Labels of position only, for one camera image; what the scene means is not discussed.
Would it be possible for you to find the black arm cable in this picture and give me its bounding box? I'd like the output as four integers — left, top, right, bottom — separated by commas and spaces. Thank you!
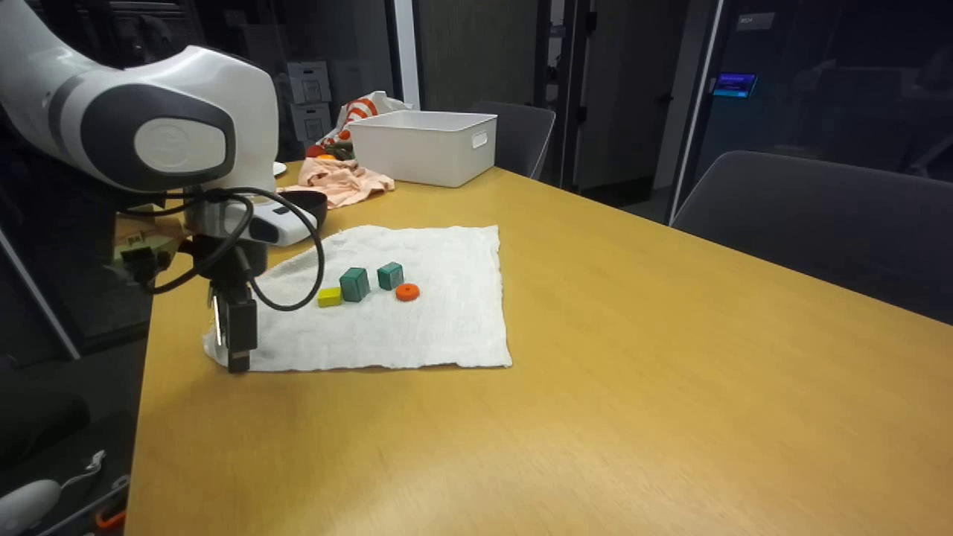
146, 186, 328, 312

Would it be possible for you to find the gray chair with curved back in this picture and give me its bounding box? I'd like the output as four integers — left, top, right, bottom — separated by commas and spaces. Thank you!
472, 99, 560, 182

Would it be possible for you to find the large gray chair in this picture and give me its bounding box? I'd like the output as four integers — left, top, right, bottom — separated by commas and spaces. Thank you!
670, 146, 953, 326

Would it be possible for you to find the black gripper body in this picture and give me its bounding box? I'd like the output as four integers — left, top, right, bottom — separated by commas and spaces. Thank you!
189, 233, 267, 304

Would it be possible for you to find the white towel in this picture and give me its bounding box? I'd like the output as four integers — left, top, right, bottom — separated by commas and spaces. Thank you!
201, 222, 516, 374

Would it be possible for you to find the white plastic bin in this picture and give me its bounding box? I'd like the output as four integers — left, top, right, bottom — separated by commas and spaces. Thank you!
349, 108, 499, 189

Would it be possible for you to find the white handheld device with cord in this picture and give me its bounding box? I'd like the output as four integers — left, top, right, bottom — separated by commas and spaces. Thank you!
0, 447, 111, 536

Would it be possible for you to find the orange and white patterned bag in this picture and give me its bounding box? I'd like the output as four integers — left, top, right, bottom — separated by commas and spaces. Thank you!
329, 85, 410, 137

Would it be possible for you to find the blue lit screen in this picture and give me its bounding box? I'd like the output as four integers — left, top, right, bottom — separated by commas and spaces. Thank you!
711, 69, 760, 100

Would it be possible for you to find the pink cloth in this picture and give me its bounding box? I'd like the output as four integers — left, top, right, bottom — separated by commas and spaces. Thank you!
294, 158, 399, 209

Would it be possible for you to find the orange clip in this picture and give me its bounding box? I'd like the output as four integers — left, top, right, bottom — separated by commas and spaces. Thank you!
93, 505, 128, 536

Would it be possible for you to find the white pillar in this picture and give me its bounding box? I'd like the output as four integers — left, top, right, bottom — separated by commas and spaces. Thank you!
389, 0, 425, 109

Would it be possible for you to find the small green cube block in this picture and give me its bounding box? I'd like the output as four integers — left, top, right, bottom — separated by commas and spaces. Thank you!
374, 258, 407, 292

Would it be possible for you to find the large green cube block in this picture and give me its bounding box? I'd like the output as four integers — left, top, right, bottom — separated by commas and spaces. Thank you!
335, 265, 373, 304

